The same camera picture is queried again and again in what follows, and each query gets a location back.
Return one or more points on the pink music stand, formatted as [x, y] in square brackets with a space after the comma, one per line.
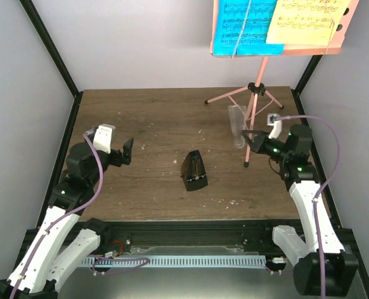
[257, 89]

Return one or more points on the light blue slotted cable duct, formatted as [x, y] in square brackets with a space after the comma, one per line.
[179, 261]

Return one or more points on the black metronome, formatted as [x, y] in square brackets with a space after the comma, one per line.
[193, 172]

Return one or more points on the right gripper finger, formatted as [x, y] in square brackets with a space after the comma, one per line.
[257, 133]
[248, 137]

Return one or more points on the yellow sheet music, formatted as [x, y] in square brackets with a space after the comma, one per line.
[305, 22]

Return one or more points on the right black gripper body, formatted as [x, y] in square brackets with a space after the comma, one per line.
[259, 147]

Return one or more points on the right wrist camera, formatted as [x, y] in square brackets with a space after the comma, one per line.
[274, 120]

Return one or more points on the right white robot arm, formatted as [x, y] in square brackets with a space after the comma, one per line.
[321, 266]

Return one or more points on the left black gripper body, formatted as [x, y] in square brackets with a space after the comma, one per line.
[117, 161]

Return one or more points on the blue sheet music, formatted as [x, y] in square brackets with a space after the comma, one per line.
[241, 28]

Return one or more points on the black aluminium frame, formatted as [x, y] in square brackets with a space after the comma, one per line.
[43, 33]

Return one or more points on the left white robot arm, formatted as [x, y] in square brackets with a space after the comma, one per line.
[46, 266]

